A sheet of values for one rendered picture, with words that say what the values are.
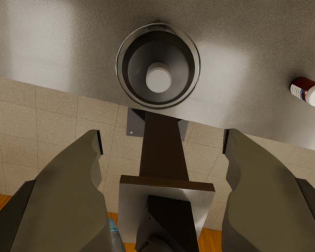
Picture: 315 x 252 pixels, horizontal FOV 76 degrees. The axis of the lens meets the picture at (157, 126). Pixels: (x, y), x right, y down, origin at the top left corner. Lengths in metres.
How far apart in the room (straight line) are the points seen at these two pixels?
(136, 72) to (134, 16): 0.25
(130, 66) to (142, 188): 0.51
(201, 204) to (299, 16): 0.59
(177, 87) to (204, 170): 1.70
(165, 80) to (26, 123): 1.74
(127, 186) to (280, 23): 0.59
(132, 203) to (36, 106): 1.26
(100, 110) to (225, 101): 1.21
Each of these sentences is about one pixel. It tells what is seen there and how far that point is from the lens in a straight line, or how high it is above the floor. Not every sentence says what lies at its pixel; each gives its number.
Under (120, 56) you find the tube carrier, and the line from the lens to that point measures 0.27.
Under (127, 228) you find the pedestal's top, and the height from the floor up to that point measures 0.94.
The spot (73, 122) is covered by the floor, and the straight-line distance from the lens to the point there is 1.74.
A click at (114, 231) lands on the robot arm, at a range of 0.58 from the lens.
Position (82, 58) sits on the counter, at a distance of 0.52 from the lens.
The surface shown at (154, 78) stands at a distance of 0.22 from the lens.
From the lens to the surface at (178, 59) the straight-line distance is 0.25.
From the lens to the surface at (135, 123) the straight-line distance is 1.60.
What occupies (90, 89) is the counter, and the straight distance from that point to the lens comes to 0.54.
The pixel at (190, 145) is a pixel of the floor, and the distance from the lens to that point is 1.74.
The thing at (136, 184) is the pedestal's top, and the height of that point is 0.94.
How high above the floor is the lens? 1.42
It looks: 61 degrees down
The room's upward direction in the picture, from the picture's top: 180 degrees clockwise
